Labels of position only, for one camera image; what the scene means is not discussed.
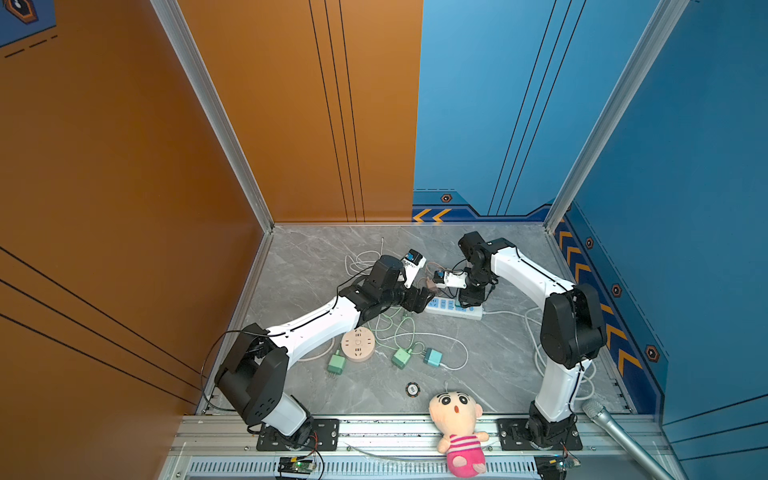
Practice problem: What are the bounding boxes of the white blue power strip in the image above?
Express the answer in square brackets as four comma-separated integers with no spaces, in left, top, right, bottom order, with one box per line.
[424,297,483,321]

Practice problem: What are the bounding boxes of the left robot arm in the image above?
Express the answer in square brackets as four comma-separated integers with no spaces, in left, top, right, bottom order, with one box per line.
[214,249,434,447]

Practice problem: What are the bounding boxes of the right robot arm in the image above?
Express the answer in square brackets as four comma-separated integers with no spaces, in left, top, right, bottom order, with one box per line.
[458,231,607,449]

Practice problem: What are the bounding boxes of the round pink power socket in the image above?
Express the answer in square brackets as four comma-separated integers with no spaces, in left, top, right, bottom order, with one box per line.
[340,327,376,363]

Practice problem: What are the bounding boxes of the light green charger middle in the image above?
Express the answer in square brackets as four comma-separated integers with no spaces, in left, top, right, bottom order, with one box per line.
[391,348,412,370]

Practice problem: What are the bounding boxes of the light green charger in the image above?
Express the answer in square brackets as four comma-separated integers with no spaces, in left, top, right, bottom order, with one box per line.
[327,350,347,375]
[391,348,412,370]

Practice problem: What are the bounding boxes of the light green charger left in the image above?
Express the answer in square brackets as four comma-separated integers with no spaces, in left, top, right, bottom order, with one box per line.
[327,350,347,375]

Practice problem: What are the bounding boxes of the black poker chip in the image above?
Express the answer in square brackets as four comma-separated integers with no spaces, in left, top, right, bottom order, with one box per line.
[405,382,420,397]

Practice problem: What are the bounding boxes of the plush doll pink dress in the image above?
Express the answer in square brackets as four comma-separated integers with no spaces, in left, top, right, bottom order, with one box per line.
[429,391,489,479]

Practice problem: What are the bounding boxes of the right green circuit board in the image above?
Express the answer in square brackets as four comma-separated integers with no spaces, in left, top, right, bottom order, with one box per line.
[534,456,582,480]

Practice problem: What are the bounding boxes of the green circuit board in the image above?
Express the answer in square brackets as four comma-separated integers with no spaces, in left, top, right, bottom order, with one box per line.
[276,457,318,479]
[534,456,582,480]

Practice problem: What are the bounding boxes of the left green circuit board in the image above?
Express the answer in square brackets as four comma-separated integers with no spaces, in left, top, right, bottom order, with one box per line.
[276,457,318,479]

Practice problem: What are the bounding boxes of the white usb cable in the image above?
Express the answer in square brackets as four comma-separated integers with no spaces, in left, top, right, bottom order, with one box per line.
[343,236,386,280]

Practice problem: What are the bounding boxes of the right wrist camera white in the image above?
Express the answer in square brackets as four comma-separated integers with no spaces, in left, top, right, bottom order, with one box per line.
[432,270,467,289]

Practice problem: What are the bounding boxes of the green multi-head cable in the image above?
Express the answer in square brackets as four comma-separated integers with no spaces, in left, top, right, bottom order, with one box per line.
[365,305,425,352]

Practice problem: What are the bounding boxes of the white power strip cord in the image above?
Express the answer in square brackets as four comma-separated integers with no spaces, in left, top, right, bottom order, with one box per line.
[440,305,598,403]

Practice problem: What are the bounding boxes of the teal charger near cable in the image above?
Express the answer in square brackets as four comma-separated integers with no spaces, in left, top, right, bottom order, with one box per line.
[423,348,442,368]

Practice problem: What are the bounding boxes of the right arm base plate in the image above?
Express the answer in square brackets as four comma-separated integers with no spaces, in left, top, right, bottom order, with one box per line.
[496,415,583,452]

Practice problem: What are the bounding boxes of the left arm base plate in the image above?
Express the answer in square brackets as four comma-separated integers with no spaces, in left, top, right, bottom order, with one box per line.
[256,417,340,453]

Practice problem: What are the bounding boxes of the aluminium front rail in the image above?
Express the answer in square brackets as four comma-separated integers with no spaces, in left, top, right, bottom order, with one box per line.
[159,414,650,479]

